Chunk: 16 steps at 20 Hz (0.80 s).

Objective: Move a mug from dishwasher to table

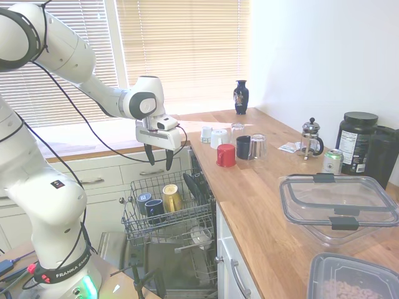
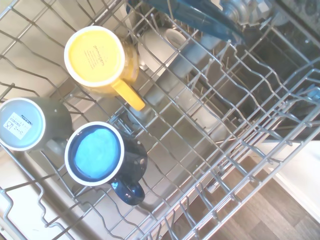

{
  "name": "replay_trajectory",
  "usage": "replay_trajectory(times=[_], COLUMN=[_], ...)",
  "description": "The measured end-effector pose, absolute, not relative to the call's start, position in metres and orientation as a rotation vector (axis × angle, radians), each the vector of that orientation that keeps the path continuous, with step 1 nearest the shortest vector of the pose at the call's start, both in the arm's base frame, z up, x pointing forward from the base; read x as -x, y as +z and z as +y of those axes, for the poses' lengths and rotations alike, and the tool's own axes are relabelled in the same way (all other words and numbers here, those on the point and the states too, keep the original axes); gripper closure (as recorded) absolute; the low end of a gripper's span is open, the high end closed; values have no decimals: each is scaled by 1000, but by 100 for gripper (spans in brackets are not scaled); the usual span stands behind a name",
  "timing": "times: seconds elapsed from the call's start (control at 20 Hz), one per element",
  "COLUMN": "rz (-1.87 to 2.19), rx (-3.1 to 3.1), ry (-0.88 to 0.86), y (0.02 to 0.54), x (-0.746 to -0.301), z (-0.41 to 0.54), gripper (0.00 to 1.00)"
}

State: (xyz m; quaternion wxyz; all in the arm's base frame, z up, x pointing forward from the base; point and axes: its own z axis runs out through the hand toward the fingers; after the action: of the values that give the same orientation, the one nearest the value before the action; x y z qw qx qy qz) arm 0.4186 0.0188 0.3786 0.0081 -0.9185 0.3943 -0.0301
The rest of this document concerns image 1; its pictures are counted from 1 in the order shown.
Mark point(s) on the dark blue painted vase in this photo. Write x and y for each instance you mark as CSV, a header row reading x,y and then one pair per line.
x,y
241,99

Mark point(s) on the navy mug with white inside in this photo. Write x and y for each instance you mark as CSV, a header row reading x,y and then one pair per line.
x,y
154,211

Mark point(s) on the clear glass tumbler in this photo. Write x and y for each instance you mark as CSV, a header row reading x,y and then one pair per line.
x,y
237,130
258,148

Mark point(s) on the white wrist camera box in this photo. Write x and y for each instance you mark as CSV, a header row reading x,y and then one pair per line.
x,y
166,123

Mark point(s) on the black tripod stand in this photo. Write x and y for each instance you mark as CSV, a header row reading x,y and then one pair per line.
x,y
137,280

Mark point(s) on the plastic container with cereal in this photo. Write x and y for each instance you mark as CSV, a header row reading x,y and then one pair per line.
x,y
349,280

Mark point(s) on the white bowl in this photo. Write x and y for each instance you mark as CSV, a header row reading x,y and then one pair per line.
x,y
199,235

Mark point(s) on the gold mug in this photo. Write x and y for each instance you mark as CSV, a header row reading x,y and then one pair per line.
x,y
171,197

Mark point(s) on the white cup with print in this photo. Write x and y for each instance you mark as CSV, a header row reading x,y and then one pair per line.
x,y
206,134

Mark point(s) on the metal cabinet knob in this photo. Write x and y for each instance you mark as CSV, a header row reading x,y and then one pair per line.
x,y
122,200
219,259

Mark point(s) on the glass french press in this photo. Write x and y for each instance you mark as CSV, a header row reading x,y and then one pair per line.
x,y
309,140

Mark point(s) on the black kitchen utensil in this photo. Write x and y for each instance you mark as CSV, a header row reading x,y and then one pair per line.
x,y
193,187

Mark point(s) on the red connector plug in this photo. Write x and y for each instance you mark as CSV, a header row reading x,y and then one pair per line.
x,y
31,268

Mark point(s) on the grey window blind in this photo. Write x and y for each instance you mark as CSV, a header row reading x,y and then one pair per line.
x,y
103,46

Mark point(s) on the stainless dishwasher door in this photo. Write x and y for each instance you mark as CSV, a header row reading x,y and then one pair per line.
x,y
168,264

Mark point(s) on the red mug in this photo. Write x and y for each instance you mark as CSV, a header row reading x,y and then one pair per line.
x,y
226,155

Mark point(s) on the clear container with clip lid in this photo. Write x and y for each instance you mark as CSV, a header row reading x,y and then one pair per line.
x,y
336,230

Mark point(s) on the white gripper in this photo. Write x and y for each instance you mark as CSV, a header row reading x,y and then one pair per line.
x,y
156,137

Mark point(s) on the paper packets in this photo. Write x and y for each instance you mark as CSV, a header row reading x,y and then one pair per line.
x,y
290,148

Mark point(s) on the grey mug with label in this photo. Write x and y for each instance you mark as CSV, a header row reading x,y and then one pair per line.
x,y
143,201

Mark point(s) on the beige window blind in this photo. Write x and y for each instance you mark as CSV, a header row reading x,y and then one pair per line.
x,y
187,53

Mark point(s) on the black shaker bottle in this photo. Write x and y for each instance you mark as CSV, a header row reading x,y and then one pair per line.
x,y
380,159

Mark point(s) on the plain white mug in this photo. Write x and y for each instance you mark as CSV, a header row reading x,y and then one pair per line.
x,y
219,138

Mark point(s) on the black supplement tub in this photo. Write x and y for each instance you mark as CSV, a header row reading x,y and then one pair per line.
x,y
355,143

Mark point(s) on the white and green can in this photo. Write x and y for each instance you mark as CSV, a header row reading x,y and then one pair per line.
x,y
333,162

